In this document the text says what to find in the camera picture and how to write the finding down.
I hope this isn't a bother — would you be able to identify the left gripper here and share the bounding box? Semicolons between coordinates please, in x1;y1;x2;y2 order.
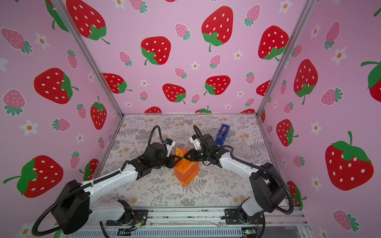
151;153;181;171

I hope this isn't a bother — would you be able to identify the orange wrapping paper sheet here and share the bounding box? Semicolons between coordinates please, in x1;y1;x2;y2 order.
173;148;200;186

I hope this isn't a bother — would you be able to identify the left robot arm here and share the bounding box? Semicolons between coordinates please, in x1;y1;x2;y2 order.
52;139;178;235

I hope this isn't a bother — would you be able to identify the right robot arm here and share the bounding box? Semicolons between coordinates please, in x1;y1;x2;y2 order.
184;134;294;223

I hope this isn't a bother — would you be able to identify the blue tape dispenser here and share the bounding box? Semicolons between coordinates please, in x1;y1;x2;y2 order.
215;124;230;146

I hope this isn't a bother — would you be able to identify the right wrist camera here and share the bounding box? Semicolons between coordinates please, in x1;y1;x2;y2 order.
190;134;202;150

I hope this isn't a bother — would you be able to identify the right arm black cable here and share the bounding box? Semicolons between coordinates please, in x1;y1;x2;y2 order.
192;124;295;238

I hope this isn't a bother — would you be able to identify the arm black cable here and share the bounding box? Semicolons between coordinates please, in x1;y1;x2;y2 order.
192;124;295;238
31;125;167;238

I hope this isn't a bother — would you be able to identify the aluminium front frame rail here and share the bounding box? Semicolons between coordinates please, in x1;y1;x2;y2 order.
62;206;310;238

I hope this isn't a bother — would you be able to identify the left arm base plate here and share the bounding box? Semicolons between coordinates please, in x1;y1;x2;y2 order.
106;209;148;227

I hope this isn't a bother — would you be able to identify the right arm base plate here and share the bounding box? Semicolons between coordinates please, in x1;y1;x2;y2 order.
222;208;265;225

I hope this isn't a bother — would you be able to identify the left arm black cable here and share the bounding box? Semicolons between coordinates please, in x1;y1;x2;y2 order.
31;125;167;238

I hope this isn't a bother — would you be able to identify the right aluminium corner post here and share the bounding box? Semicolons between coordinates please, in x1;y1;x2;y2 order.
256;0;317;119

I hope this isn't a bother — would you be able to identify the aluminium corner post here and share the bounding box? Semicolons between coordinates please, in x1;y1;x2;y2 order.
52;0;124;118
256;0;317;119

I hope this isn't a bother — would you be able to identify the left aluminium corner post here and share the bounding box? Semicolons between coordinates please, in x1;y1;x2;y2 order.
52;0;124;118

